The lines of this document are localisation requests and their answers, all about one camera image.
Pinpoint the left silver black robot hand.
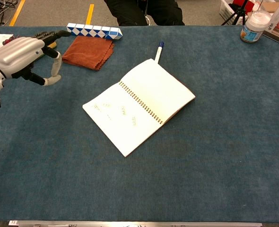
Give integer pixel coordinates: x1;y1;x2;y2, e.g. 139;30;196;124
0;30;72;87

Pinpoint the kraft cover spiral notebook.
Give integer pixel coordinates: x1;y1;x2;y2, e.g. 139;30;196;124
82;58;196;158

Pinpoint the brown folded cloth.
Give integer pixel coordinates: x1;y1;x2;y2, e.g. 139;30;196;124
61;35;115;71

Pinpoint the blue white snake puzzle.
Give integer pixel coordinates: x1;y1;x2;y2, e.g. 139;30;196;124
66;23;123;41

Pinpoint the person in black clothes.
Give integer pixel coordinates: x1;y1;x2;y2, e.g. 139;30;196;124
103;0;185;26

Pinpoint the blue white marker pen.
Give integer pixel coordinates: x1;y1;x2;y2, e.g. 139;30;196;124
154;41;165;64

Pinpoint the white plastic crate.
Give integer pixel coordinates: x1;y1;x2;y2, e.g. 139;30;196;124
219;0;246;26

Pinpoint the teal felt table cover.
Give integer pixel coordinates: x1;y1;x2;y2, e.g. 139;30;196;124
0;25;279;223

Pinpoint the white lid jar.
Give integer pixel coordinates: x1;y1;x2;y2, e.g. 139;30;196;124
240;10;272;44

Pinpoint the brown cardboard box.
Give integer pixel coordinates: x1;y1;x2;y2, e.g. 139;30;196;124
257;1;279;13

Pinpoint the black cable bundle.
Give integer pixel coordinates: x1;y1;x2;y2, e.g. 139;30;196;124
0;0;19;26

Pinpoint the aluminium table edge rail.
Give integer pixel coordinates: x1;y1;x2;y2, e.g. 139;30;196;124
8;219;263;227

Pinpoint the black camera tripod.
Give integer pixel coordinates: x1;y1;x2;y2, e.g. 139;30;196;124
221;0;249;26

